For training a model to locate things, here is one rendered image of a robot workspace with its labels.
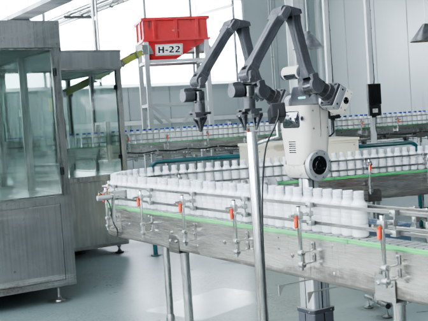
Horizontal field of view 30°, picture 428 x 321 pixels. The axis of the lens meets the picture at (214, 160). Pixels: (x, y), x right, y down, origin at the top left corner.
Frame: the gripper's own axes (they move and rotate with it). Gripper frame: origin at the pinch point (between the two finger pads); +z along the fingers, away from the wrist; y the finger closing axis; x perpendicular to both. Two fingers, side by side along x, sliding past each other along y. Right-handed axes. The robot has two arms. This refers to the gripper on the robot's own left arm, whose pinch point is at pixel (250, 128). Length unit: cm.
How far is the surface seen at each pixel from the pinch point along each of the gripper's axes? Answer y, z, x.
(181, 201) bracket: -25.1, 32.6, 23.5
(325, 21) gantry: 426, -127, 464
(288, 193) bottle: -15, 27, -47
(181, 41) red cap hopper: 301, -118, 604
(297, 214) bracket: -25, 33, -66
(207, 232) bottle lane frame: -19, 47, 11
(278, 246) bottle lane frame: -19, 48, -44
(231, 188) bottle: -15.6, 26.3, -5.9
